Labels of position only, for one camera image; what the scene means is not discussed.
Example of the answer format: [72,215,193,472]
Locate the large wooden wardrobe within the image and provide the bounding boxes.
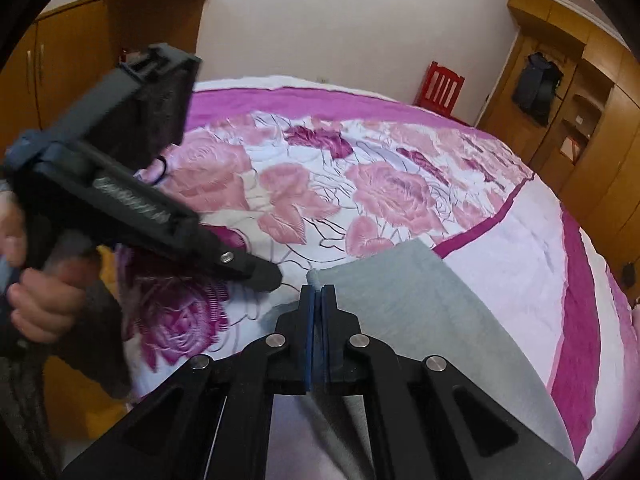
[475,0,640,283]

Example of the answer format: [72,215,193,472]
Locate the person's left hand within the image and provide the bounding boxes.
[0,192,102,331]

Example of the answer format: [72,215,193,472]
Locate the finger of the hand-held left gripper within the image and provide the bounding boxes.
[192,221,284,293]

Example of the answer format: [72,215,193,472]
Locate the dark hanging vest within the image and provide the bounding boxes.
[511,51,564,127]

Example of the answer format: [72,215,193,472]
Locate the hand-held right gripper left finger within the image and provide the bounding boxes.
[60,284,317,480]

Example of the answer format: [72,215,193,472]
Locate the pink floral blanket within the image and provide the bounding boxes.
[114,75,640,467]

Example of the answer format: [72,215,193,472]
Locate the red wooden chair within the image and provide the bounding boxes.
[414,61,466,116]

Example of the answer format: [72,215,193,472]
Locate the light grey pants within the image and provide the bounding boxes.
[272,237,576,480]

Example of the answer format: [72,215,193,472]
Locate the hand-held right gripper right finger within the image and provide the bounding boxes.
[315,284,585,480]

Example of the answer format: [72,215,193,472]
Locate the person's grey fuzzy garment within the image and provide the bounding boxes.
[0,332,63,480]

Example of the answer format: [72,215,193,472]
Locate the small wooden wardrobe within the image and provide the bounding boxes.
[0,0,213,161]

